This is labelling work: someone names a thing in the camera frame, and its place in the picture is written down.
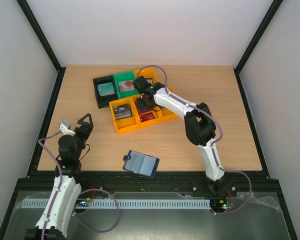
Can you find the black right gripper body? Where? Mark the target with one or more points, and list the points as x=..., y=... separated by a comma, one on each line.
x=143, y=104

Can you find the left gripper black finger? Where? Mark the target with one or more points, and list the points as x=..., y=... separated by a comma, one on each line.
x=85, y=120
x=90, y=120

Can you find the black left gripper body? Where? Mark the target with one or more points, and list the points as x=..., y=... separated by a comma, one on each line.
x=85, y=134

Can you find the blue card holder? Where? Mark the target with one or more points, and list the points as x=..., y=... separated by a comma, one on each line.
x=141, y=164

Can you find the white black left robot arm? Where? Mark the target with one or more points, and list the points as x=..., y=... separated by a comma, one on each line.
x=54, y=221

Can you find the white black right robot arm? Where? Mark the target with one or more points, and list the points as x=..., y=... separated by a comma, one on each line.
x=200, y=126

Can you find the red VIP card stack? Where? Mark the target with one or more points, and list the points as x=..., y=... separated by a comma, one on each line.
x=144, y=113

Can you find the yellow bin with red cards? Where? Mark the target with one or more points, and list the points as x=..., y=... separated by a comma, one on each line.
x=156, y=120

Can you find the yellow bin with blue cards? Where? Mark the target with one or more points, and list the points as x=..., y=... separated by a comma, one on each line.
x=168, y=112

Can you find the dark VIP card stack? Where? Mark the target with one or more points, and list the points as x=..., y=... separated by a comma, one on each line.
x=122, y=111

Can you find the red white card stack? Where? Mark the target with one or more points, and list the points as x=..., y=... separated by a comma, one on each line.
x=126, y=86

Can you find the yellow bin with dark cards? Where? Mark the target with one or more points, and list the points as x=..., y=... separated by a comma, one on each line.
x=127, y=124

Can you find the teal card stack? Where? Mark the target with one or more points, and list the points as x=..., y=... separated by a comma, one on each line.
x=105, y=89

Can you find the black bin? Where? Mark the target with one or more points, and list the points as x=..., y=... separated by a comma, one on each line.
x=103, y=102

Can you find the yellow rear bin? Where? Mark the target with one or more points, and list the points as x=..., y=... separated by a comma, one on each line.
x=149, y=74

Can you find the green bin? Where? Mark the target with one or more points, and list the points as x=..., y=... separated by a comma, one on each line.
x=124, y=76

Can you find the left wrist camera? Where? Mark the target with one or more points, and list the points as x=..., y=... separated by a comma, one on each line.
x=65, y=128

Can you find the black front frame rail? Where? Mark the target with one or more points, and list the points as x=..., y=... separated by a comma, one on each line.
x=193, y=182

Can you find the white slotted cable duct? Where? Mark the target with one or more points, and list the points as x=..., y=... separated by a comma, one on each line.
x=183, y=204

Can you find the black left rear frame post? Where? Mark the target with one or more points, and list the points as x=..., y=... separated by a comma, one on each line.
x=32, y=20

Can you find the black frame post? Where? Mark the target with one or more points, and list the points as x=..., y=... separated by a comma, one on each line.
x=266, y=20
x=32, y=20

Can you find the black right rear frame post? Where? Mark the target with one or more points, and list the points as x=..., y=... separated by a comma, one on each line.
x=266, y=20

